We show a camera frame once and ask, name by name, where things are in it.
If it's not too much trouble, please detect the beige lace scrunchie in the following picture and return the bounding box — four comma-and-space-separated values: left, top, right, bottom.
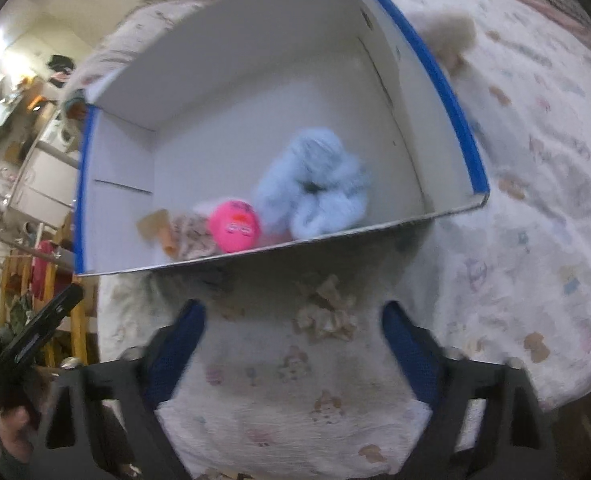
166, 214, 217, 261

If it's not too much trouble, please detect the cream lace scrunchie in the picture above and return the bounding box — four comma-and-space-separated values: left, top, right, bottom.
293, 274, 357, 341

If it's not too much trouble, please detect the white kitchen cabinet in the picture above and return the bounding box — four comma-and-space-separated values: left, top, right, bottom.
4, 141, 79, 230

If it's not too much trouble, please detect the white washing machine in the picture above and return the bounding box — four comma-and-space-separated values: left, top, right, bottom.
38, 116, 79, 153

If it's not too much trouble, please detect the person's left hand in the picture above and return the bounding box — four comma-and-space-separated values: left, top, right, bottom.
0, 406, 33, 464

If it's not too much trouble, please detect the pink round toy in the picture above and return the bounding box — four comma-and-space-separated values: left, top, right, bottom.
207, 200, 262, 254

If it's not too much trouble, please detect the light blue fluffy scrunchie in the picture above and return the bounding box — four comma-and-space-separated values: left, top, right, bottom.
252, 128, 370, 240

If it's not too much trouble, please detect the patterned white bed sheet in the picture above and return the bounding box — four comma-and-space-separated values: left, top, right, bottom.
62, 0, 591, 480

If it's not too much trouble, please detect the blue white cardboard box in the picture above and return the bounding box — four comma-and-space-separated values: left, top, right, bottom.
74, 0, 489, 275

